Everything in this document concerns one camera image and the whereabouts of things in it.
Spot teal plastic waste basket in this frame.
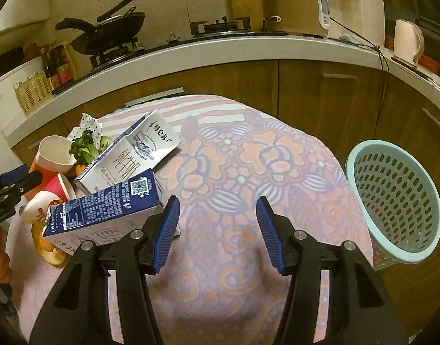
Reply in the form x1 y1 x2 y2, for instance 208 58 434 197
345 139 440 271

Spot green leafy vegetable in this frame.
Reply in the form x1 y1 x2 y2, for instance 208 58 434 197
70 129 112 166

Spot woven basket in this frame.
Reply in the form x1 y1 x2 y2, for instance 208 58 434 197
13 72 52 117

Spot brown rice cooker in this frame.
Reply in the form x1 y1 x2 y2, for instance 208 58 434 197
261 0 329 37

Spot orange white paper cup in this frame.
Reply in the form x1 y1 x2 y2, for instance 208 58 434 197
25 135 76 201

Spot white milk carton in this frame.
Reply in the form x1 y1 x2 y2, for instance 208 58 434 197
74 110 180 194

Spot dark sauce bottles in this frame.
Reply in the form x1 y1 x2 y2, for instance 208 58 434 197
40 45 76 94

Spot blue milk carton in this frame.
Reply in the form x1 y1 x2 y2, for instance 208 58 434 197
42 170 169 256

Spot polka dot paper wrapper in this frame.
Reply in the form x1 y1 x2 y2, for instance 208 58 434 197
67 113 102 148

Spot floral pink tablecloth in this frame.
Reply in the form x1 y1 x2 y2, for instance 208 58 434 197
5 93 374 344

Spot red white paper cup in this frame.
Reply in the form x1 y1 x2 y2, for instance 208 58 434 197
20 173 76 223

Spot black gas stove top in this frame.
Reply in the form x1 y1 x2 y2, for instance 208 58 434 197
56 16 287 74

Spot black power cable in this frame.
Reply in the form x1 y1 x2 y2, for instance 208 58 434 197
329 16 392 134

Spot white power meter plug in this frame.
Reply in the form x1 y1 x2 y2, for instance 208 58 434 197
317 0 331 30

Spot black wok with lid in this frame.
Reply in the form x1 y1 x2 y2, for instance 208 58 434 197
55 0 145 56

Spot white electric kettle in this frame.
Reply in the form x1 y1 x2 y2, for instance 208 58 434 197
393 19 424 68

